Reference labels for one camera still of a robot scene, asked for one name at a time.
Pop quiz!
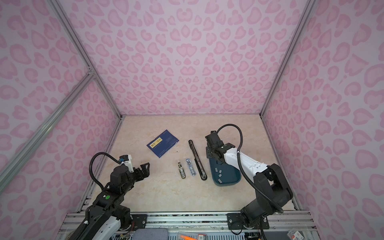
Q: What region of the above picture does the aluminium frame corner post right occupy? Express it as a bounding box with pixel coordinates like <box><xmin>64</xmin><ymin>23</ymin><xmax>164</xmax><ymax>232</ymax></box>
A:
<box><xmin>260</xmin><ymin>0</ymin><xmax>319</xmax><ymax>119</ymax></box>

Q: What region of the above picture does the grey pad front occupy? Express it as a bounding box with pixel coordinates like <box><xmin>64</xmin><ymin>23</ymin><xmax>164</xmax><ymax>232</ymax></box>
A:
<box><xmin>132</xmin><ymin>229</ymin><xmax>169</xmax><ymax>240</ymax></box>

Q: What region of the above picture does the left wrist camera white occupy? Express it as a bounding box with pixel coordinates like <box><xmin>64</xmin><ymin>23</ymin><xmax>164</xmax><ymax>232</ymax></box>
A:
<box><xmin>119</xmin><ymin>155</ymin><xmax>134</xmax><ymax>173</ymax></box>

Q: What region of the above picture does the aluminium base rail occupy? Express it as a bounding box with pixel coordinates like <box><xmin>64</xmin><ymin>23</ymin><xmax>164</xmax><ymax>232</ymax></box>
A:
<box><xmin>56</xmin><ymin>210</ymin><xmax>319</xmax><ymax>240</ymax></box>

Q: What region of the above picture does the aluminium frame corner post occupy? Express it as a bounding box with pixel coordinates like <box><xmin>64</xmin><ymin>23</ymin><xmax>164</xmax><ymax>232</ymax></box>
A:
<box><xmin>260</xmin><ymin>0</ymin><xmax>319</xmax><ymax>119</ymax></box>
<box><xmin>48</xmin><ymin>0</ymin><xmax>123</xmax><ymax>120</ymax></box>

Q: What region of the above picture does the aluminium frame corner post left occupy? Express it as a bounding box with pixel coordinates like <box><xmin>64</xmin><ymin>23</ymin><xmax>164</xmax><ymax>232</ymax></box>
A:
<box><xmin>48</xmin><ymin>0</ymin><xmax>123</xmax><ymax>120</ymax></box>

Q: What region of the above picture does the teal plastic tray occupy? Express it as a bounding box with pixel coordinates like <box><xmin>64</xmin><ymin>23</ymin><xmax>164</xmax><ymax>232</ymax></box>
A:
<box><xmin>209</xmin><ymin>159</ymin><xmax>242</xmax><ymax>187</ymax></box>

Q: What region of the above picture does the white tag front right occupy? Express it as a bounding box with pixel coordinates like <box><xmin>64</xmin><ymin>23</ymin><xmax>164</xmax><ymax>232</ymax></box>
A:
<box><xmin>287</xmin><ymin>229</ymin><xmax>305</xmax><ymax>240</ymax></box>

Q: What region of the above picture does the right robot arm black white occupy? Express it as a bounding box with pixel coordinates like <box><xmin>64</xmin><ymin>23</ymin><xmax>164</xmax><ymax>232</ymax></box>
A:
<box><xmin>205</xmin><ymin>124</ymin><xmax>294</xmax><ymax>229</ymax></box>

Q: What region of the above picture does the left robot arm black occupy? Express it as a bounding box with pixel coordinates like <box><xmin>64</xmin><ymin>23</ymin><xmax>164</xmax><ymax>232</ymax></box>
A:
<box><xmin>69</xmin><ymin>152</ymin><xmax>150</xmax><ymax>240</ymax></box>

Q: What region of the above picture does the orange handled tool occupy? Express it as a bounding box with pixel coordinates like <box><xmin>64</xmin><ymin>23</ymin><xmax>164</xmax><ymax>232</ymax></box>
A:
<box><xmin>178</xmin><ymin>232</ymin><xmax>208</xmax><ymax>240</ymax></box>

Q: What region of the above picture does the aluminium diagonal frame bar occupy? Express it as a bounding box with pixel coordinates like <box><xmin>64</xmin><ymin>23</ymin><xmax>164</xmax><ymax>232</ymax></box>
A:
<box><xmin>1</xmin><ymin>71</ymin><xmax>95</xmax><ymax>193</ymax></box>

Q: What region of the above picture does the blue book yellow label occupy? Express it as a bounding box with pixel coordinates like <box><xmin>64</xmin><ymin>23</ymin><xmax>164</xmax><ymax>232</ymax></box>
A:
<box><xmin>147</xmin><ymin>130</ymin><xmax>179</xmax><ymax>158</ymax></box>

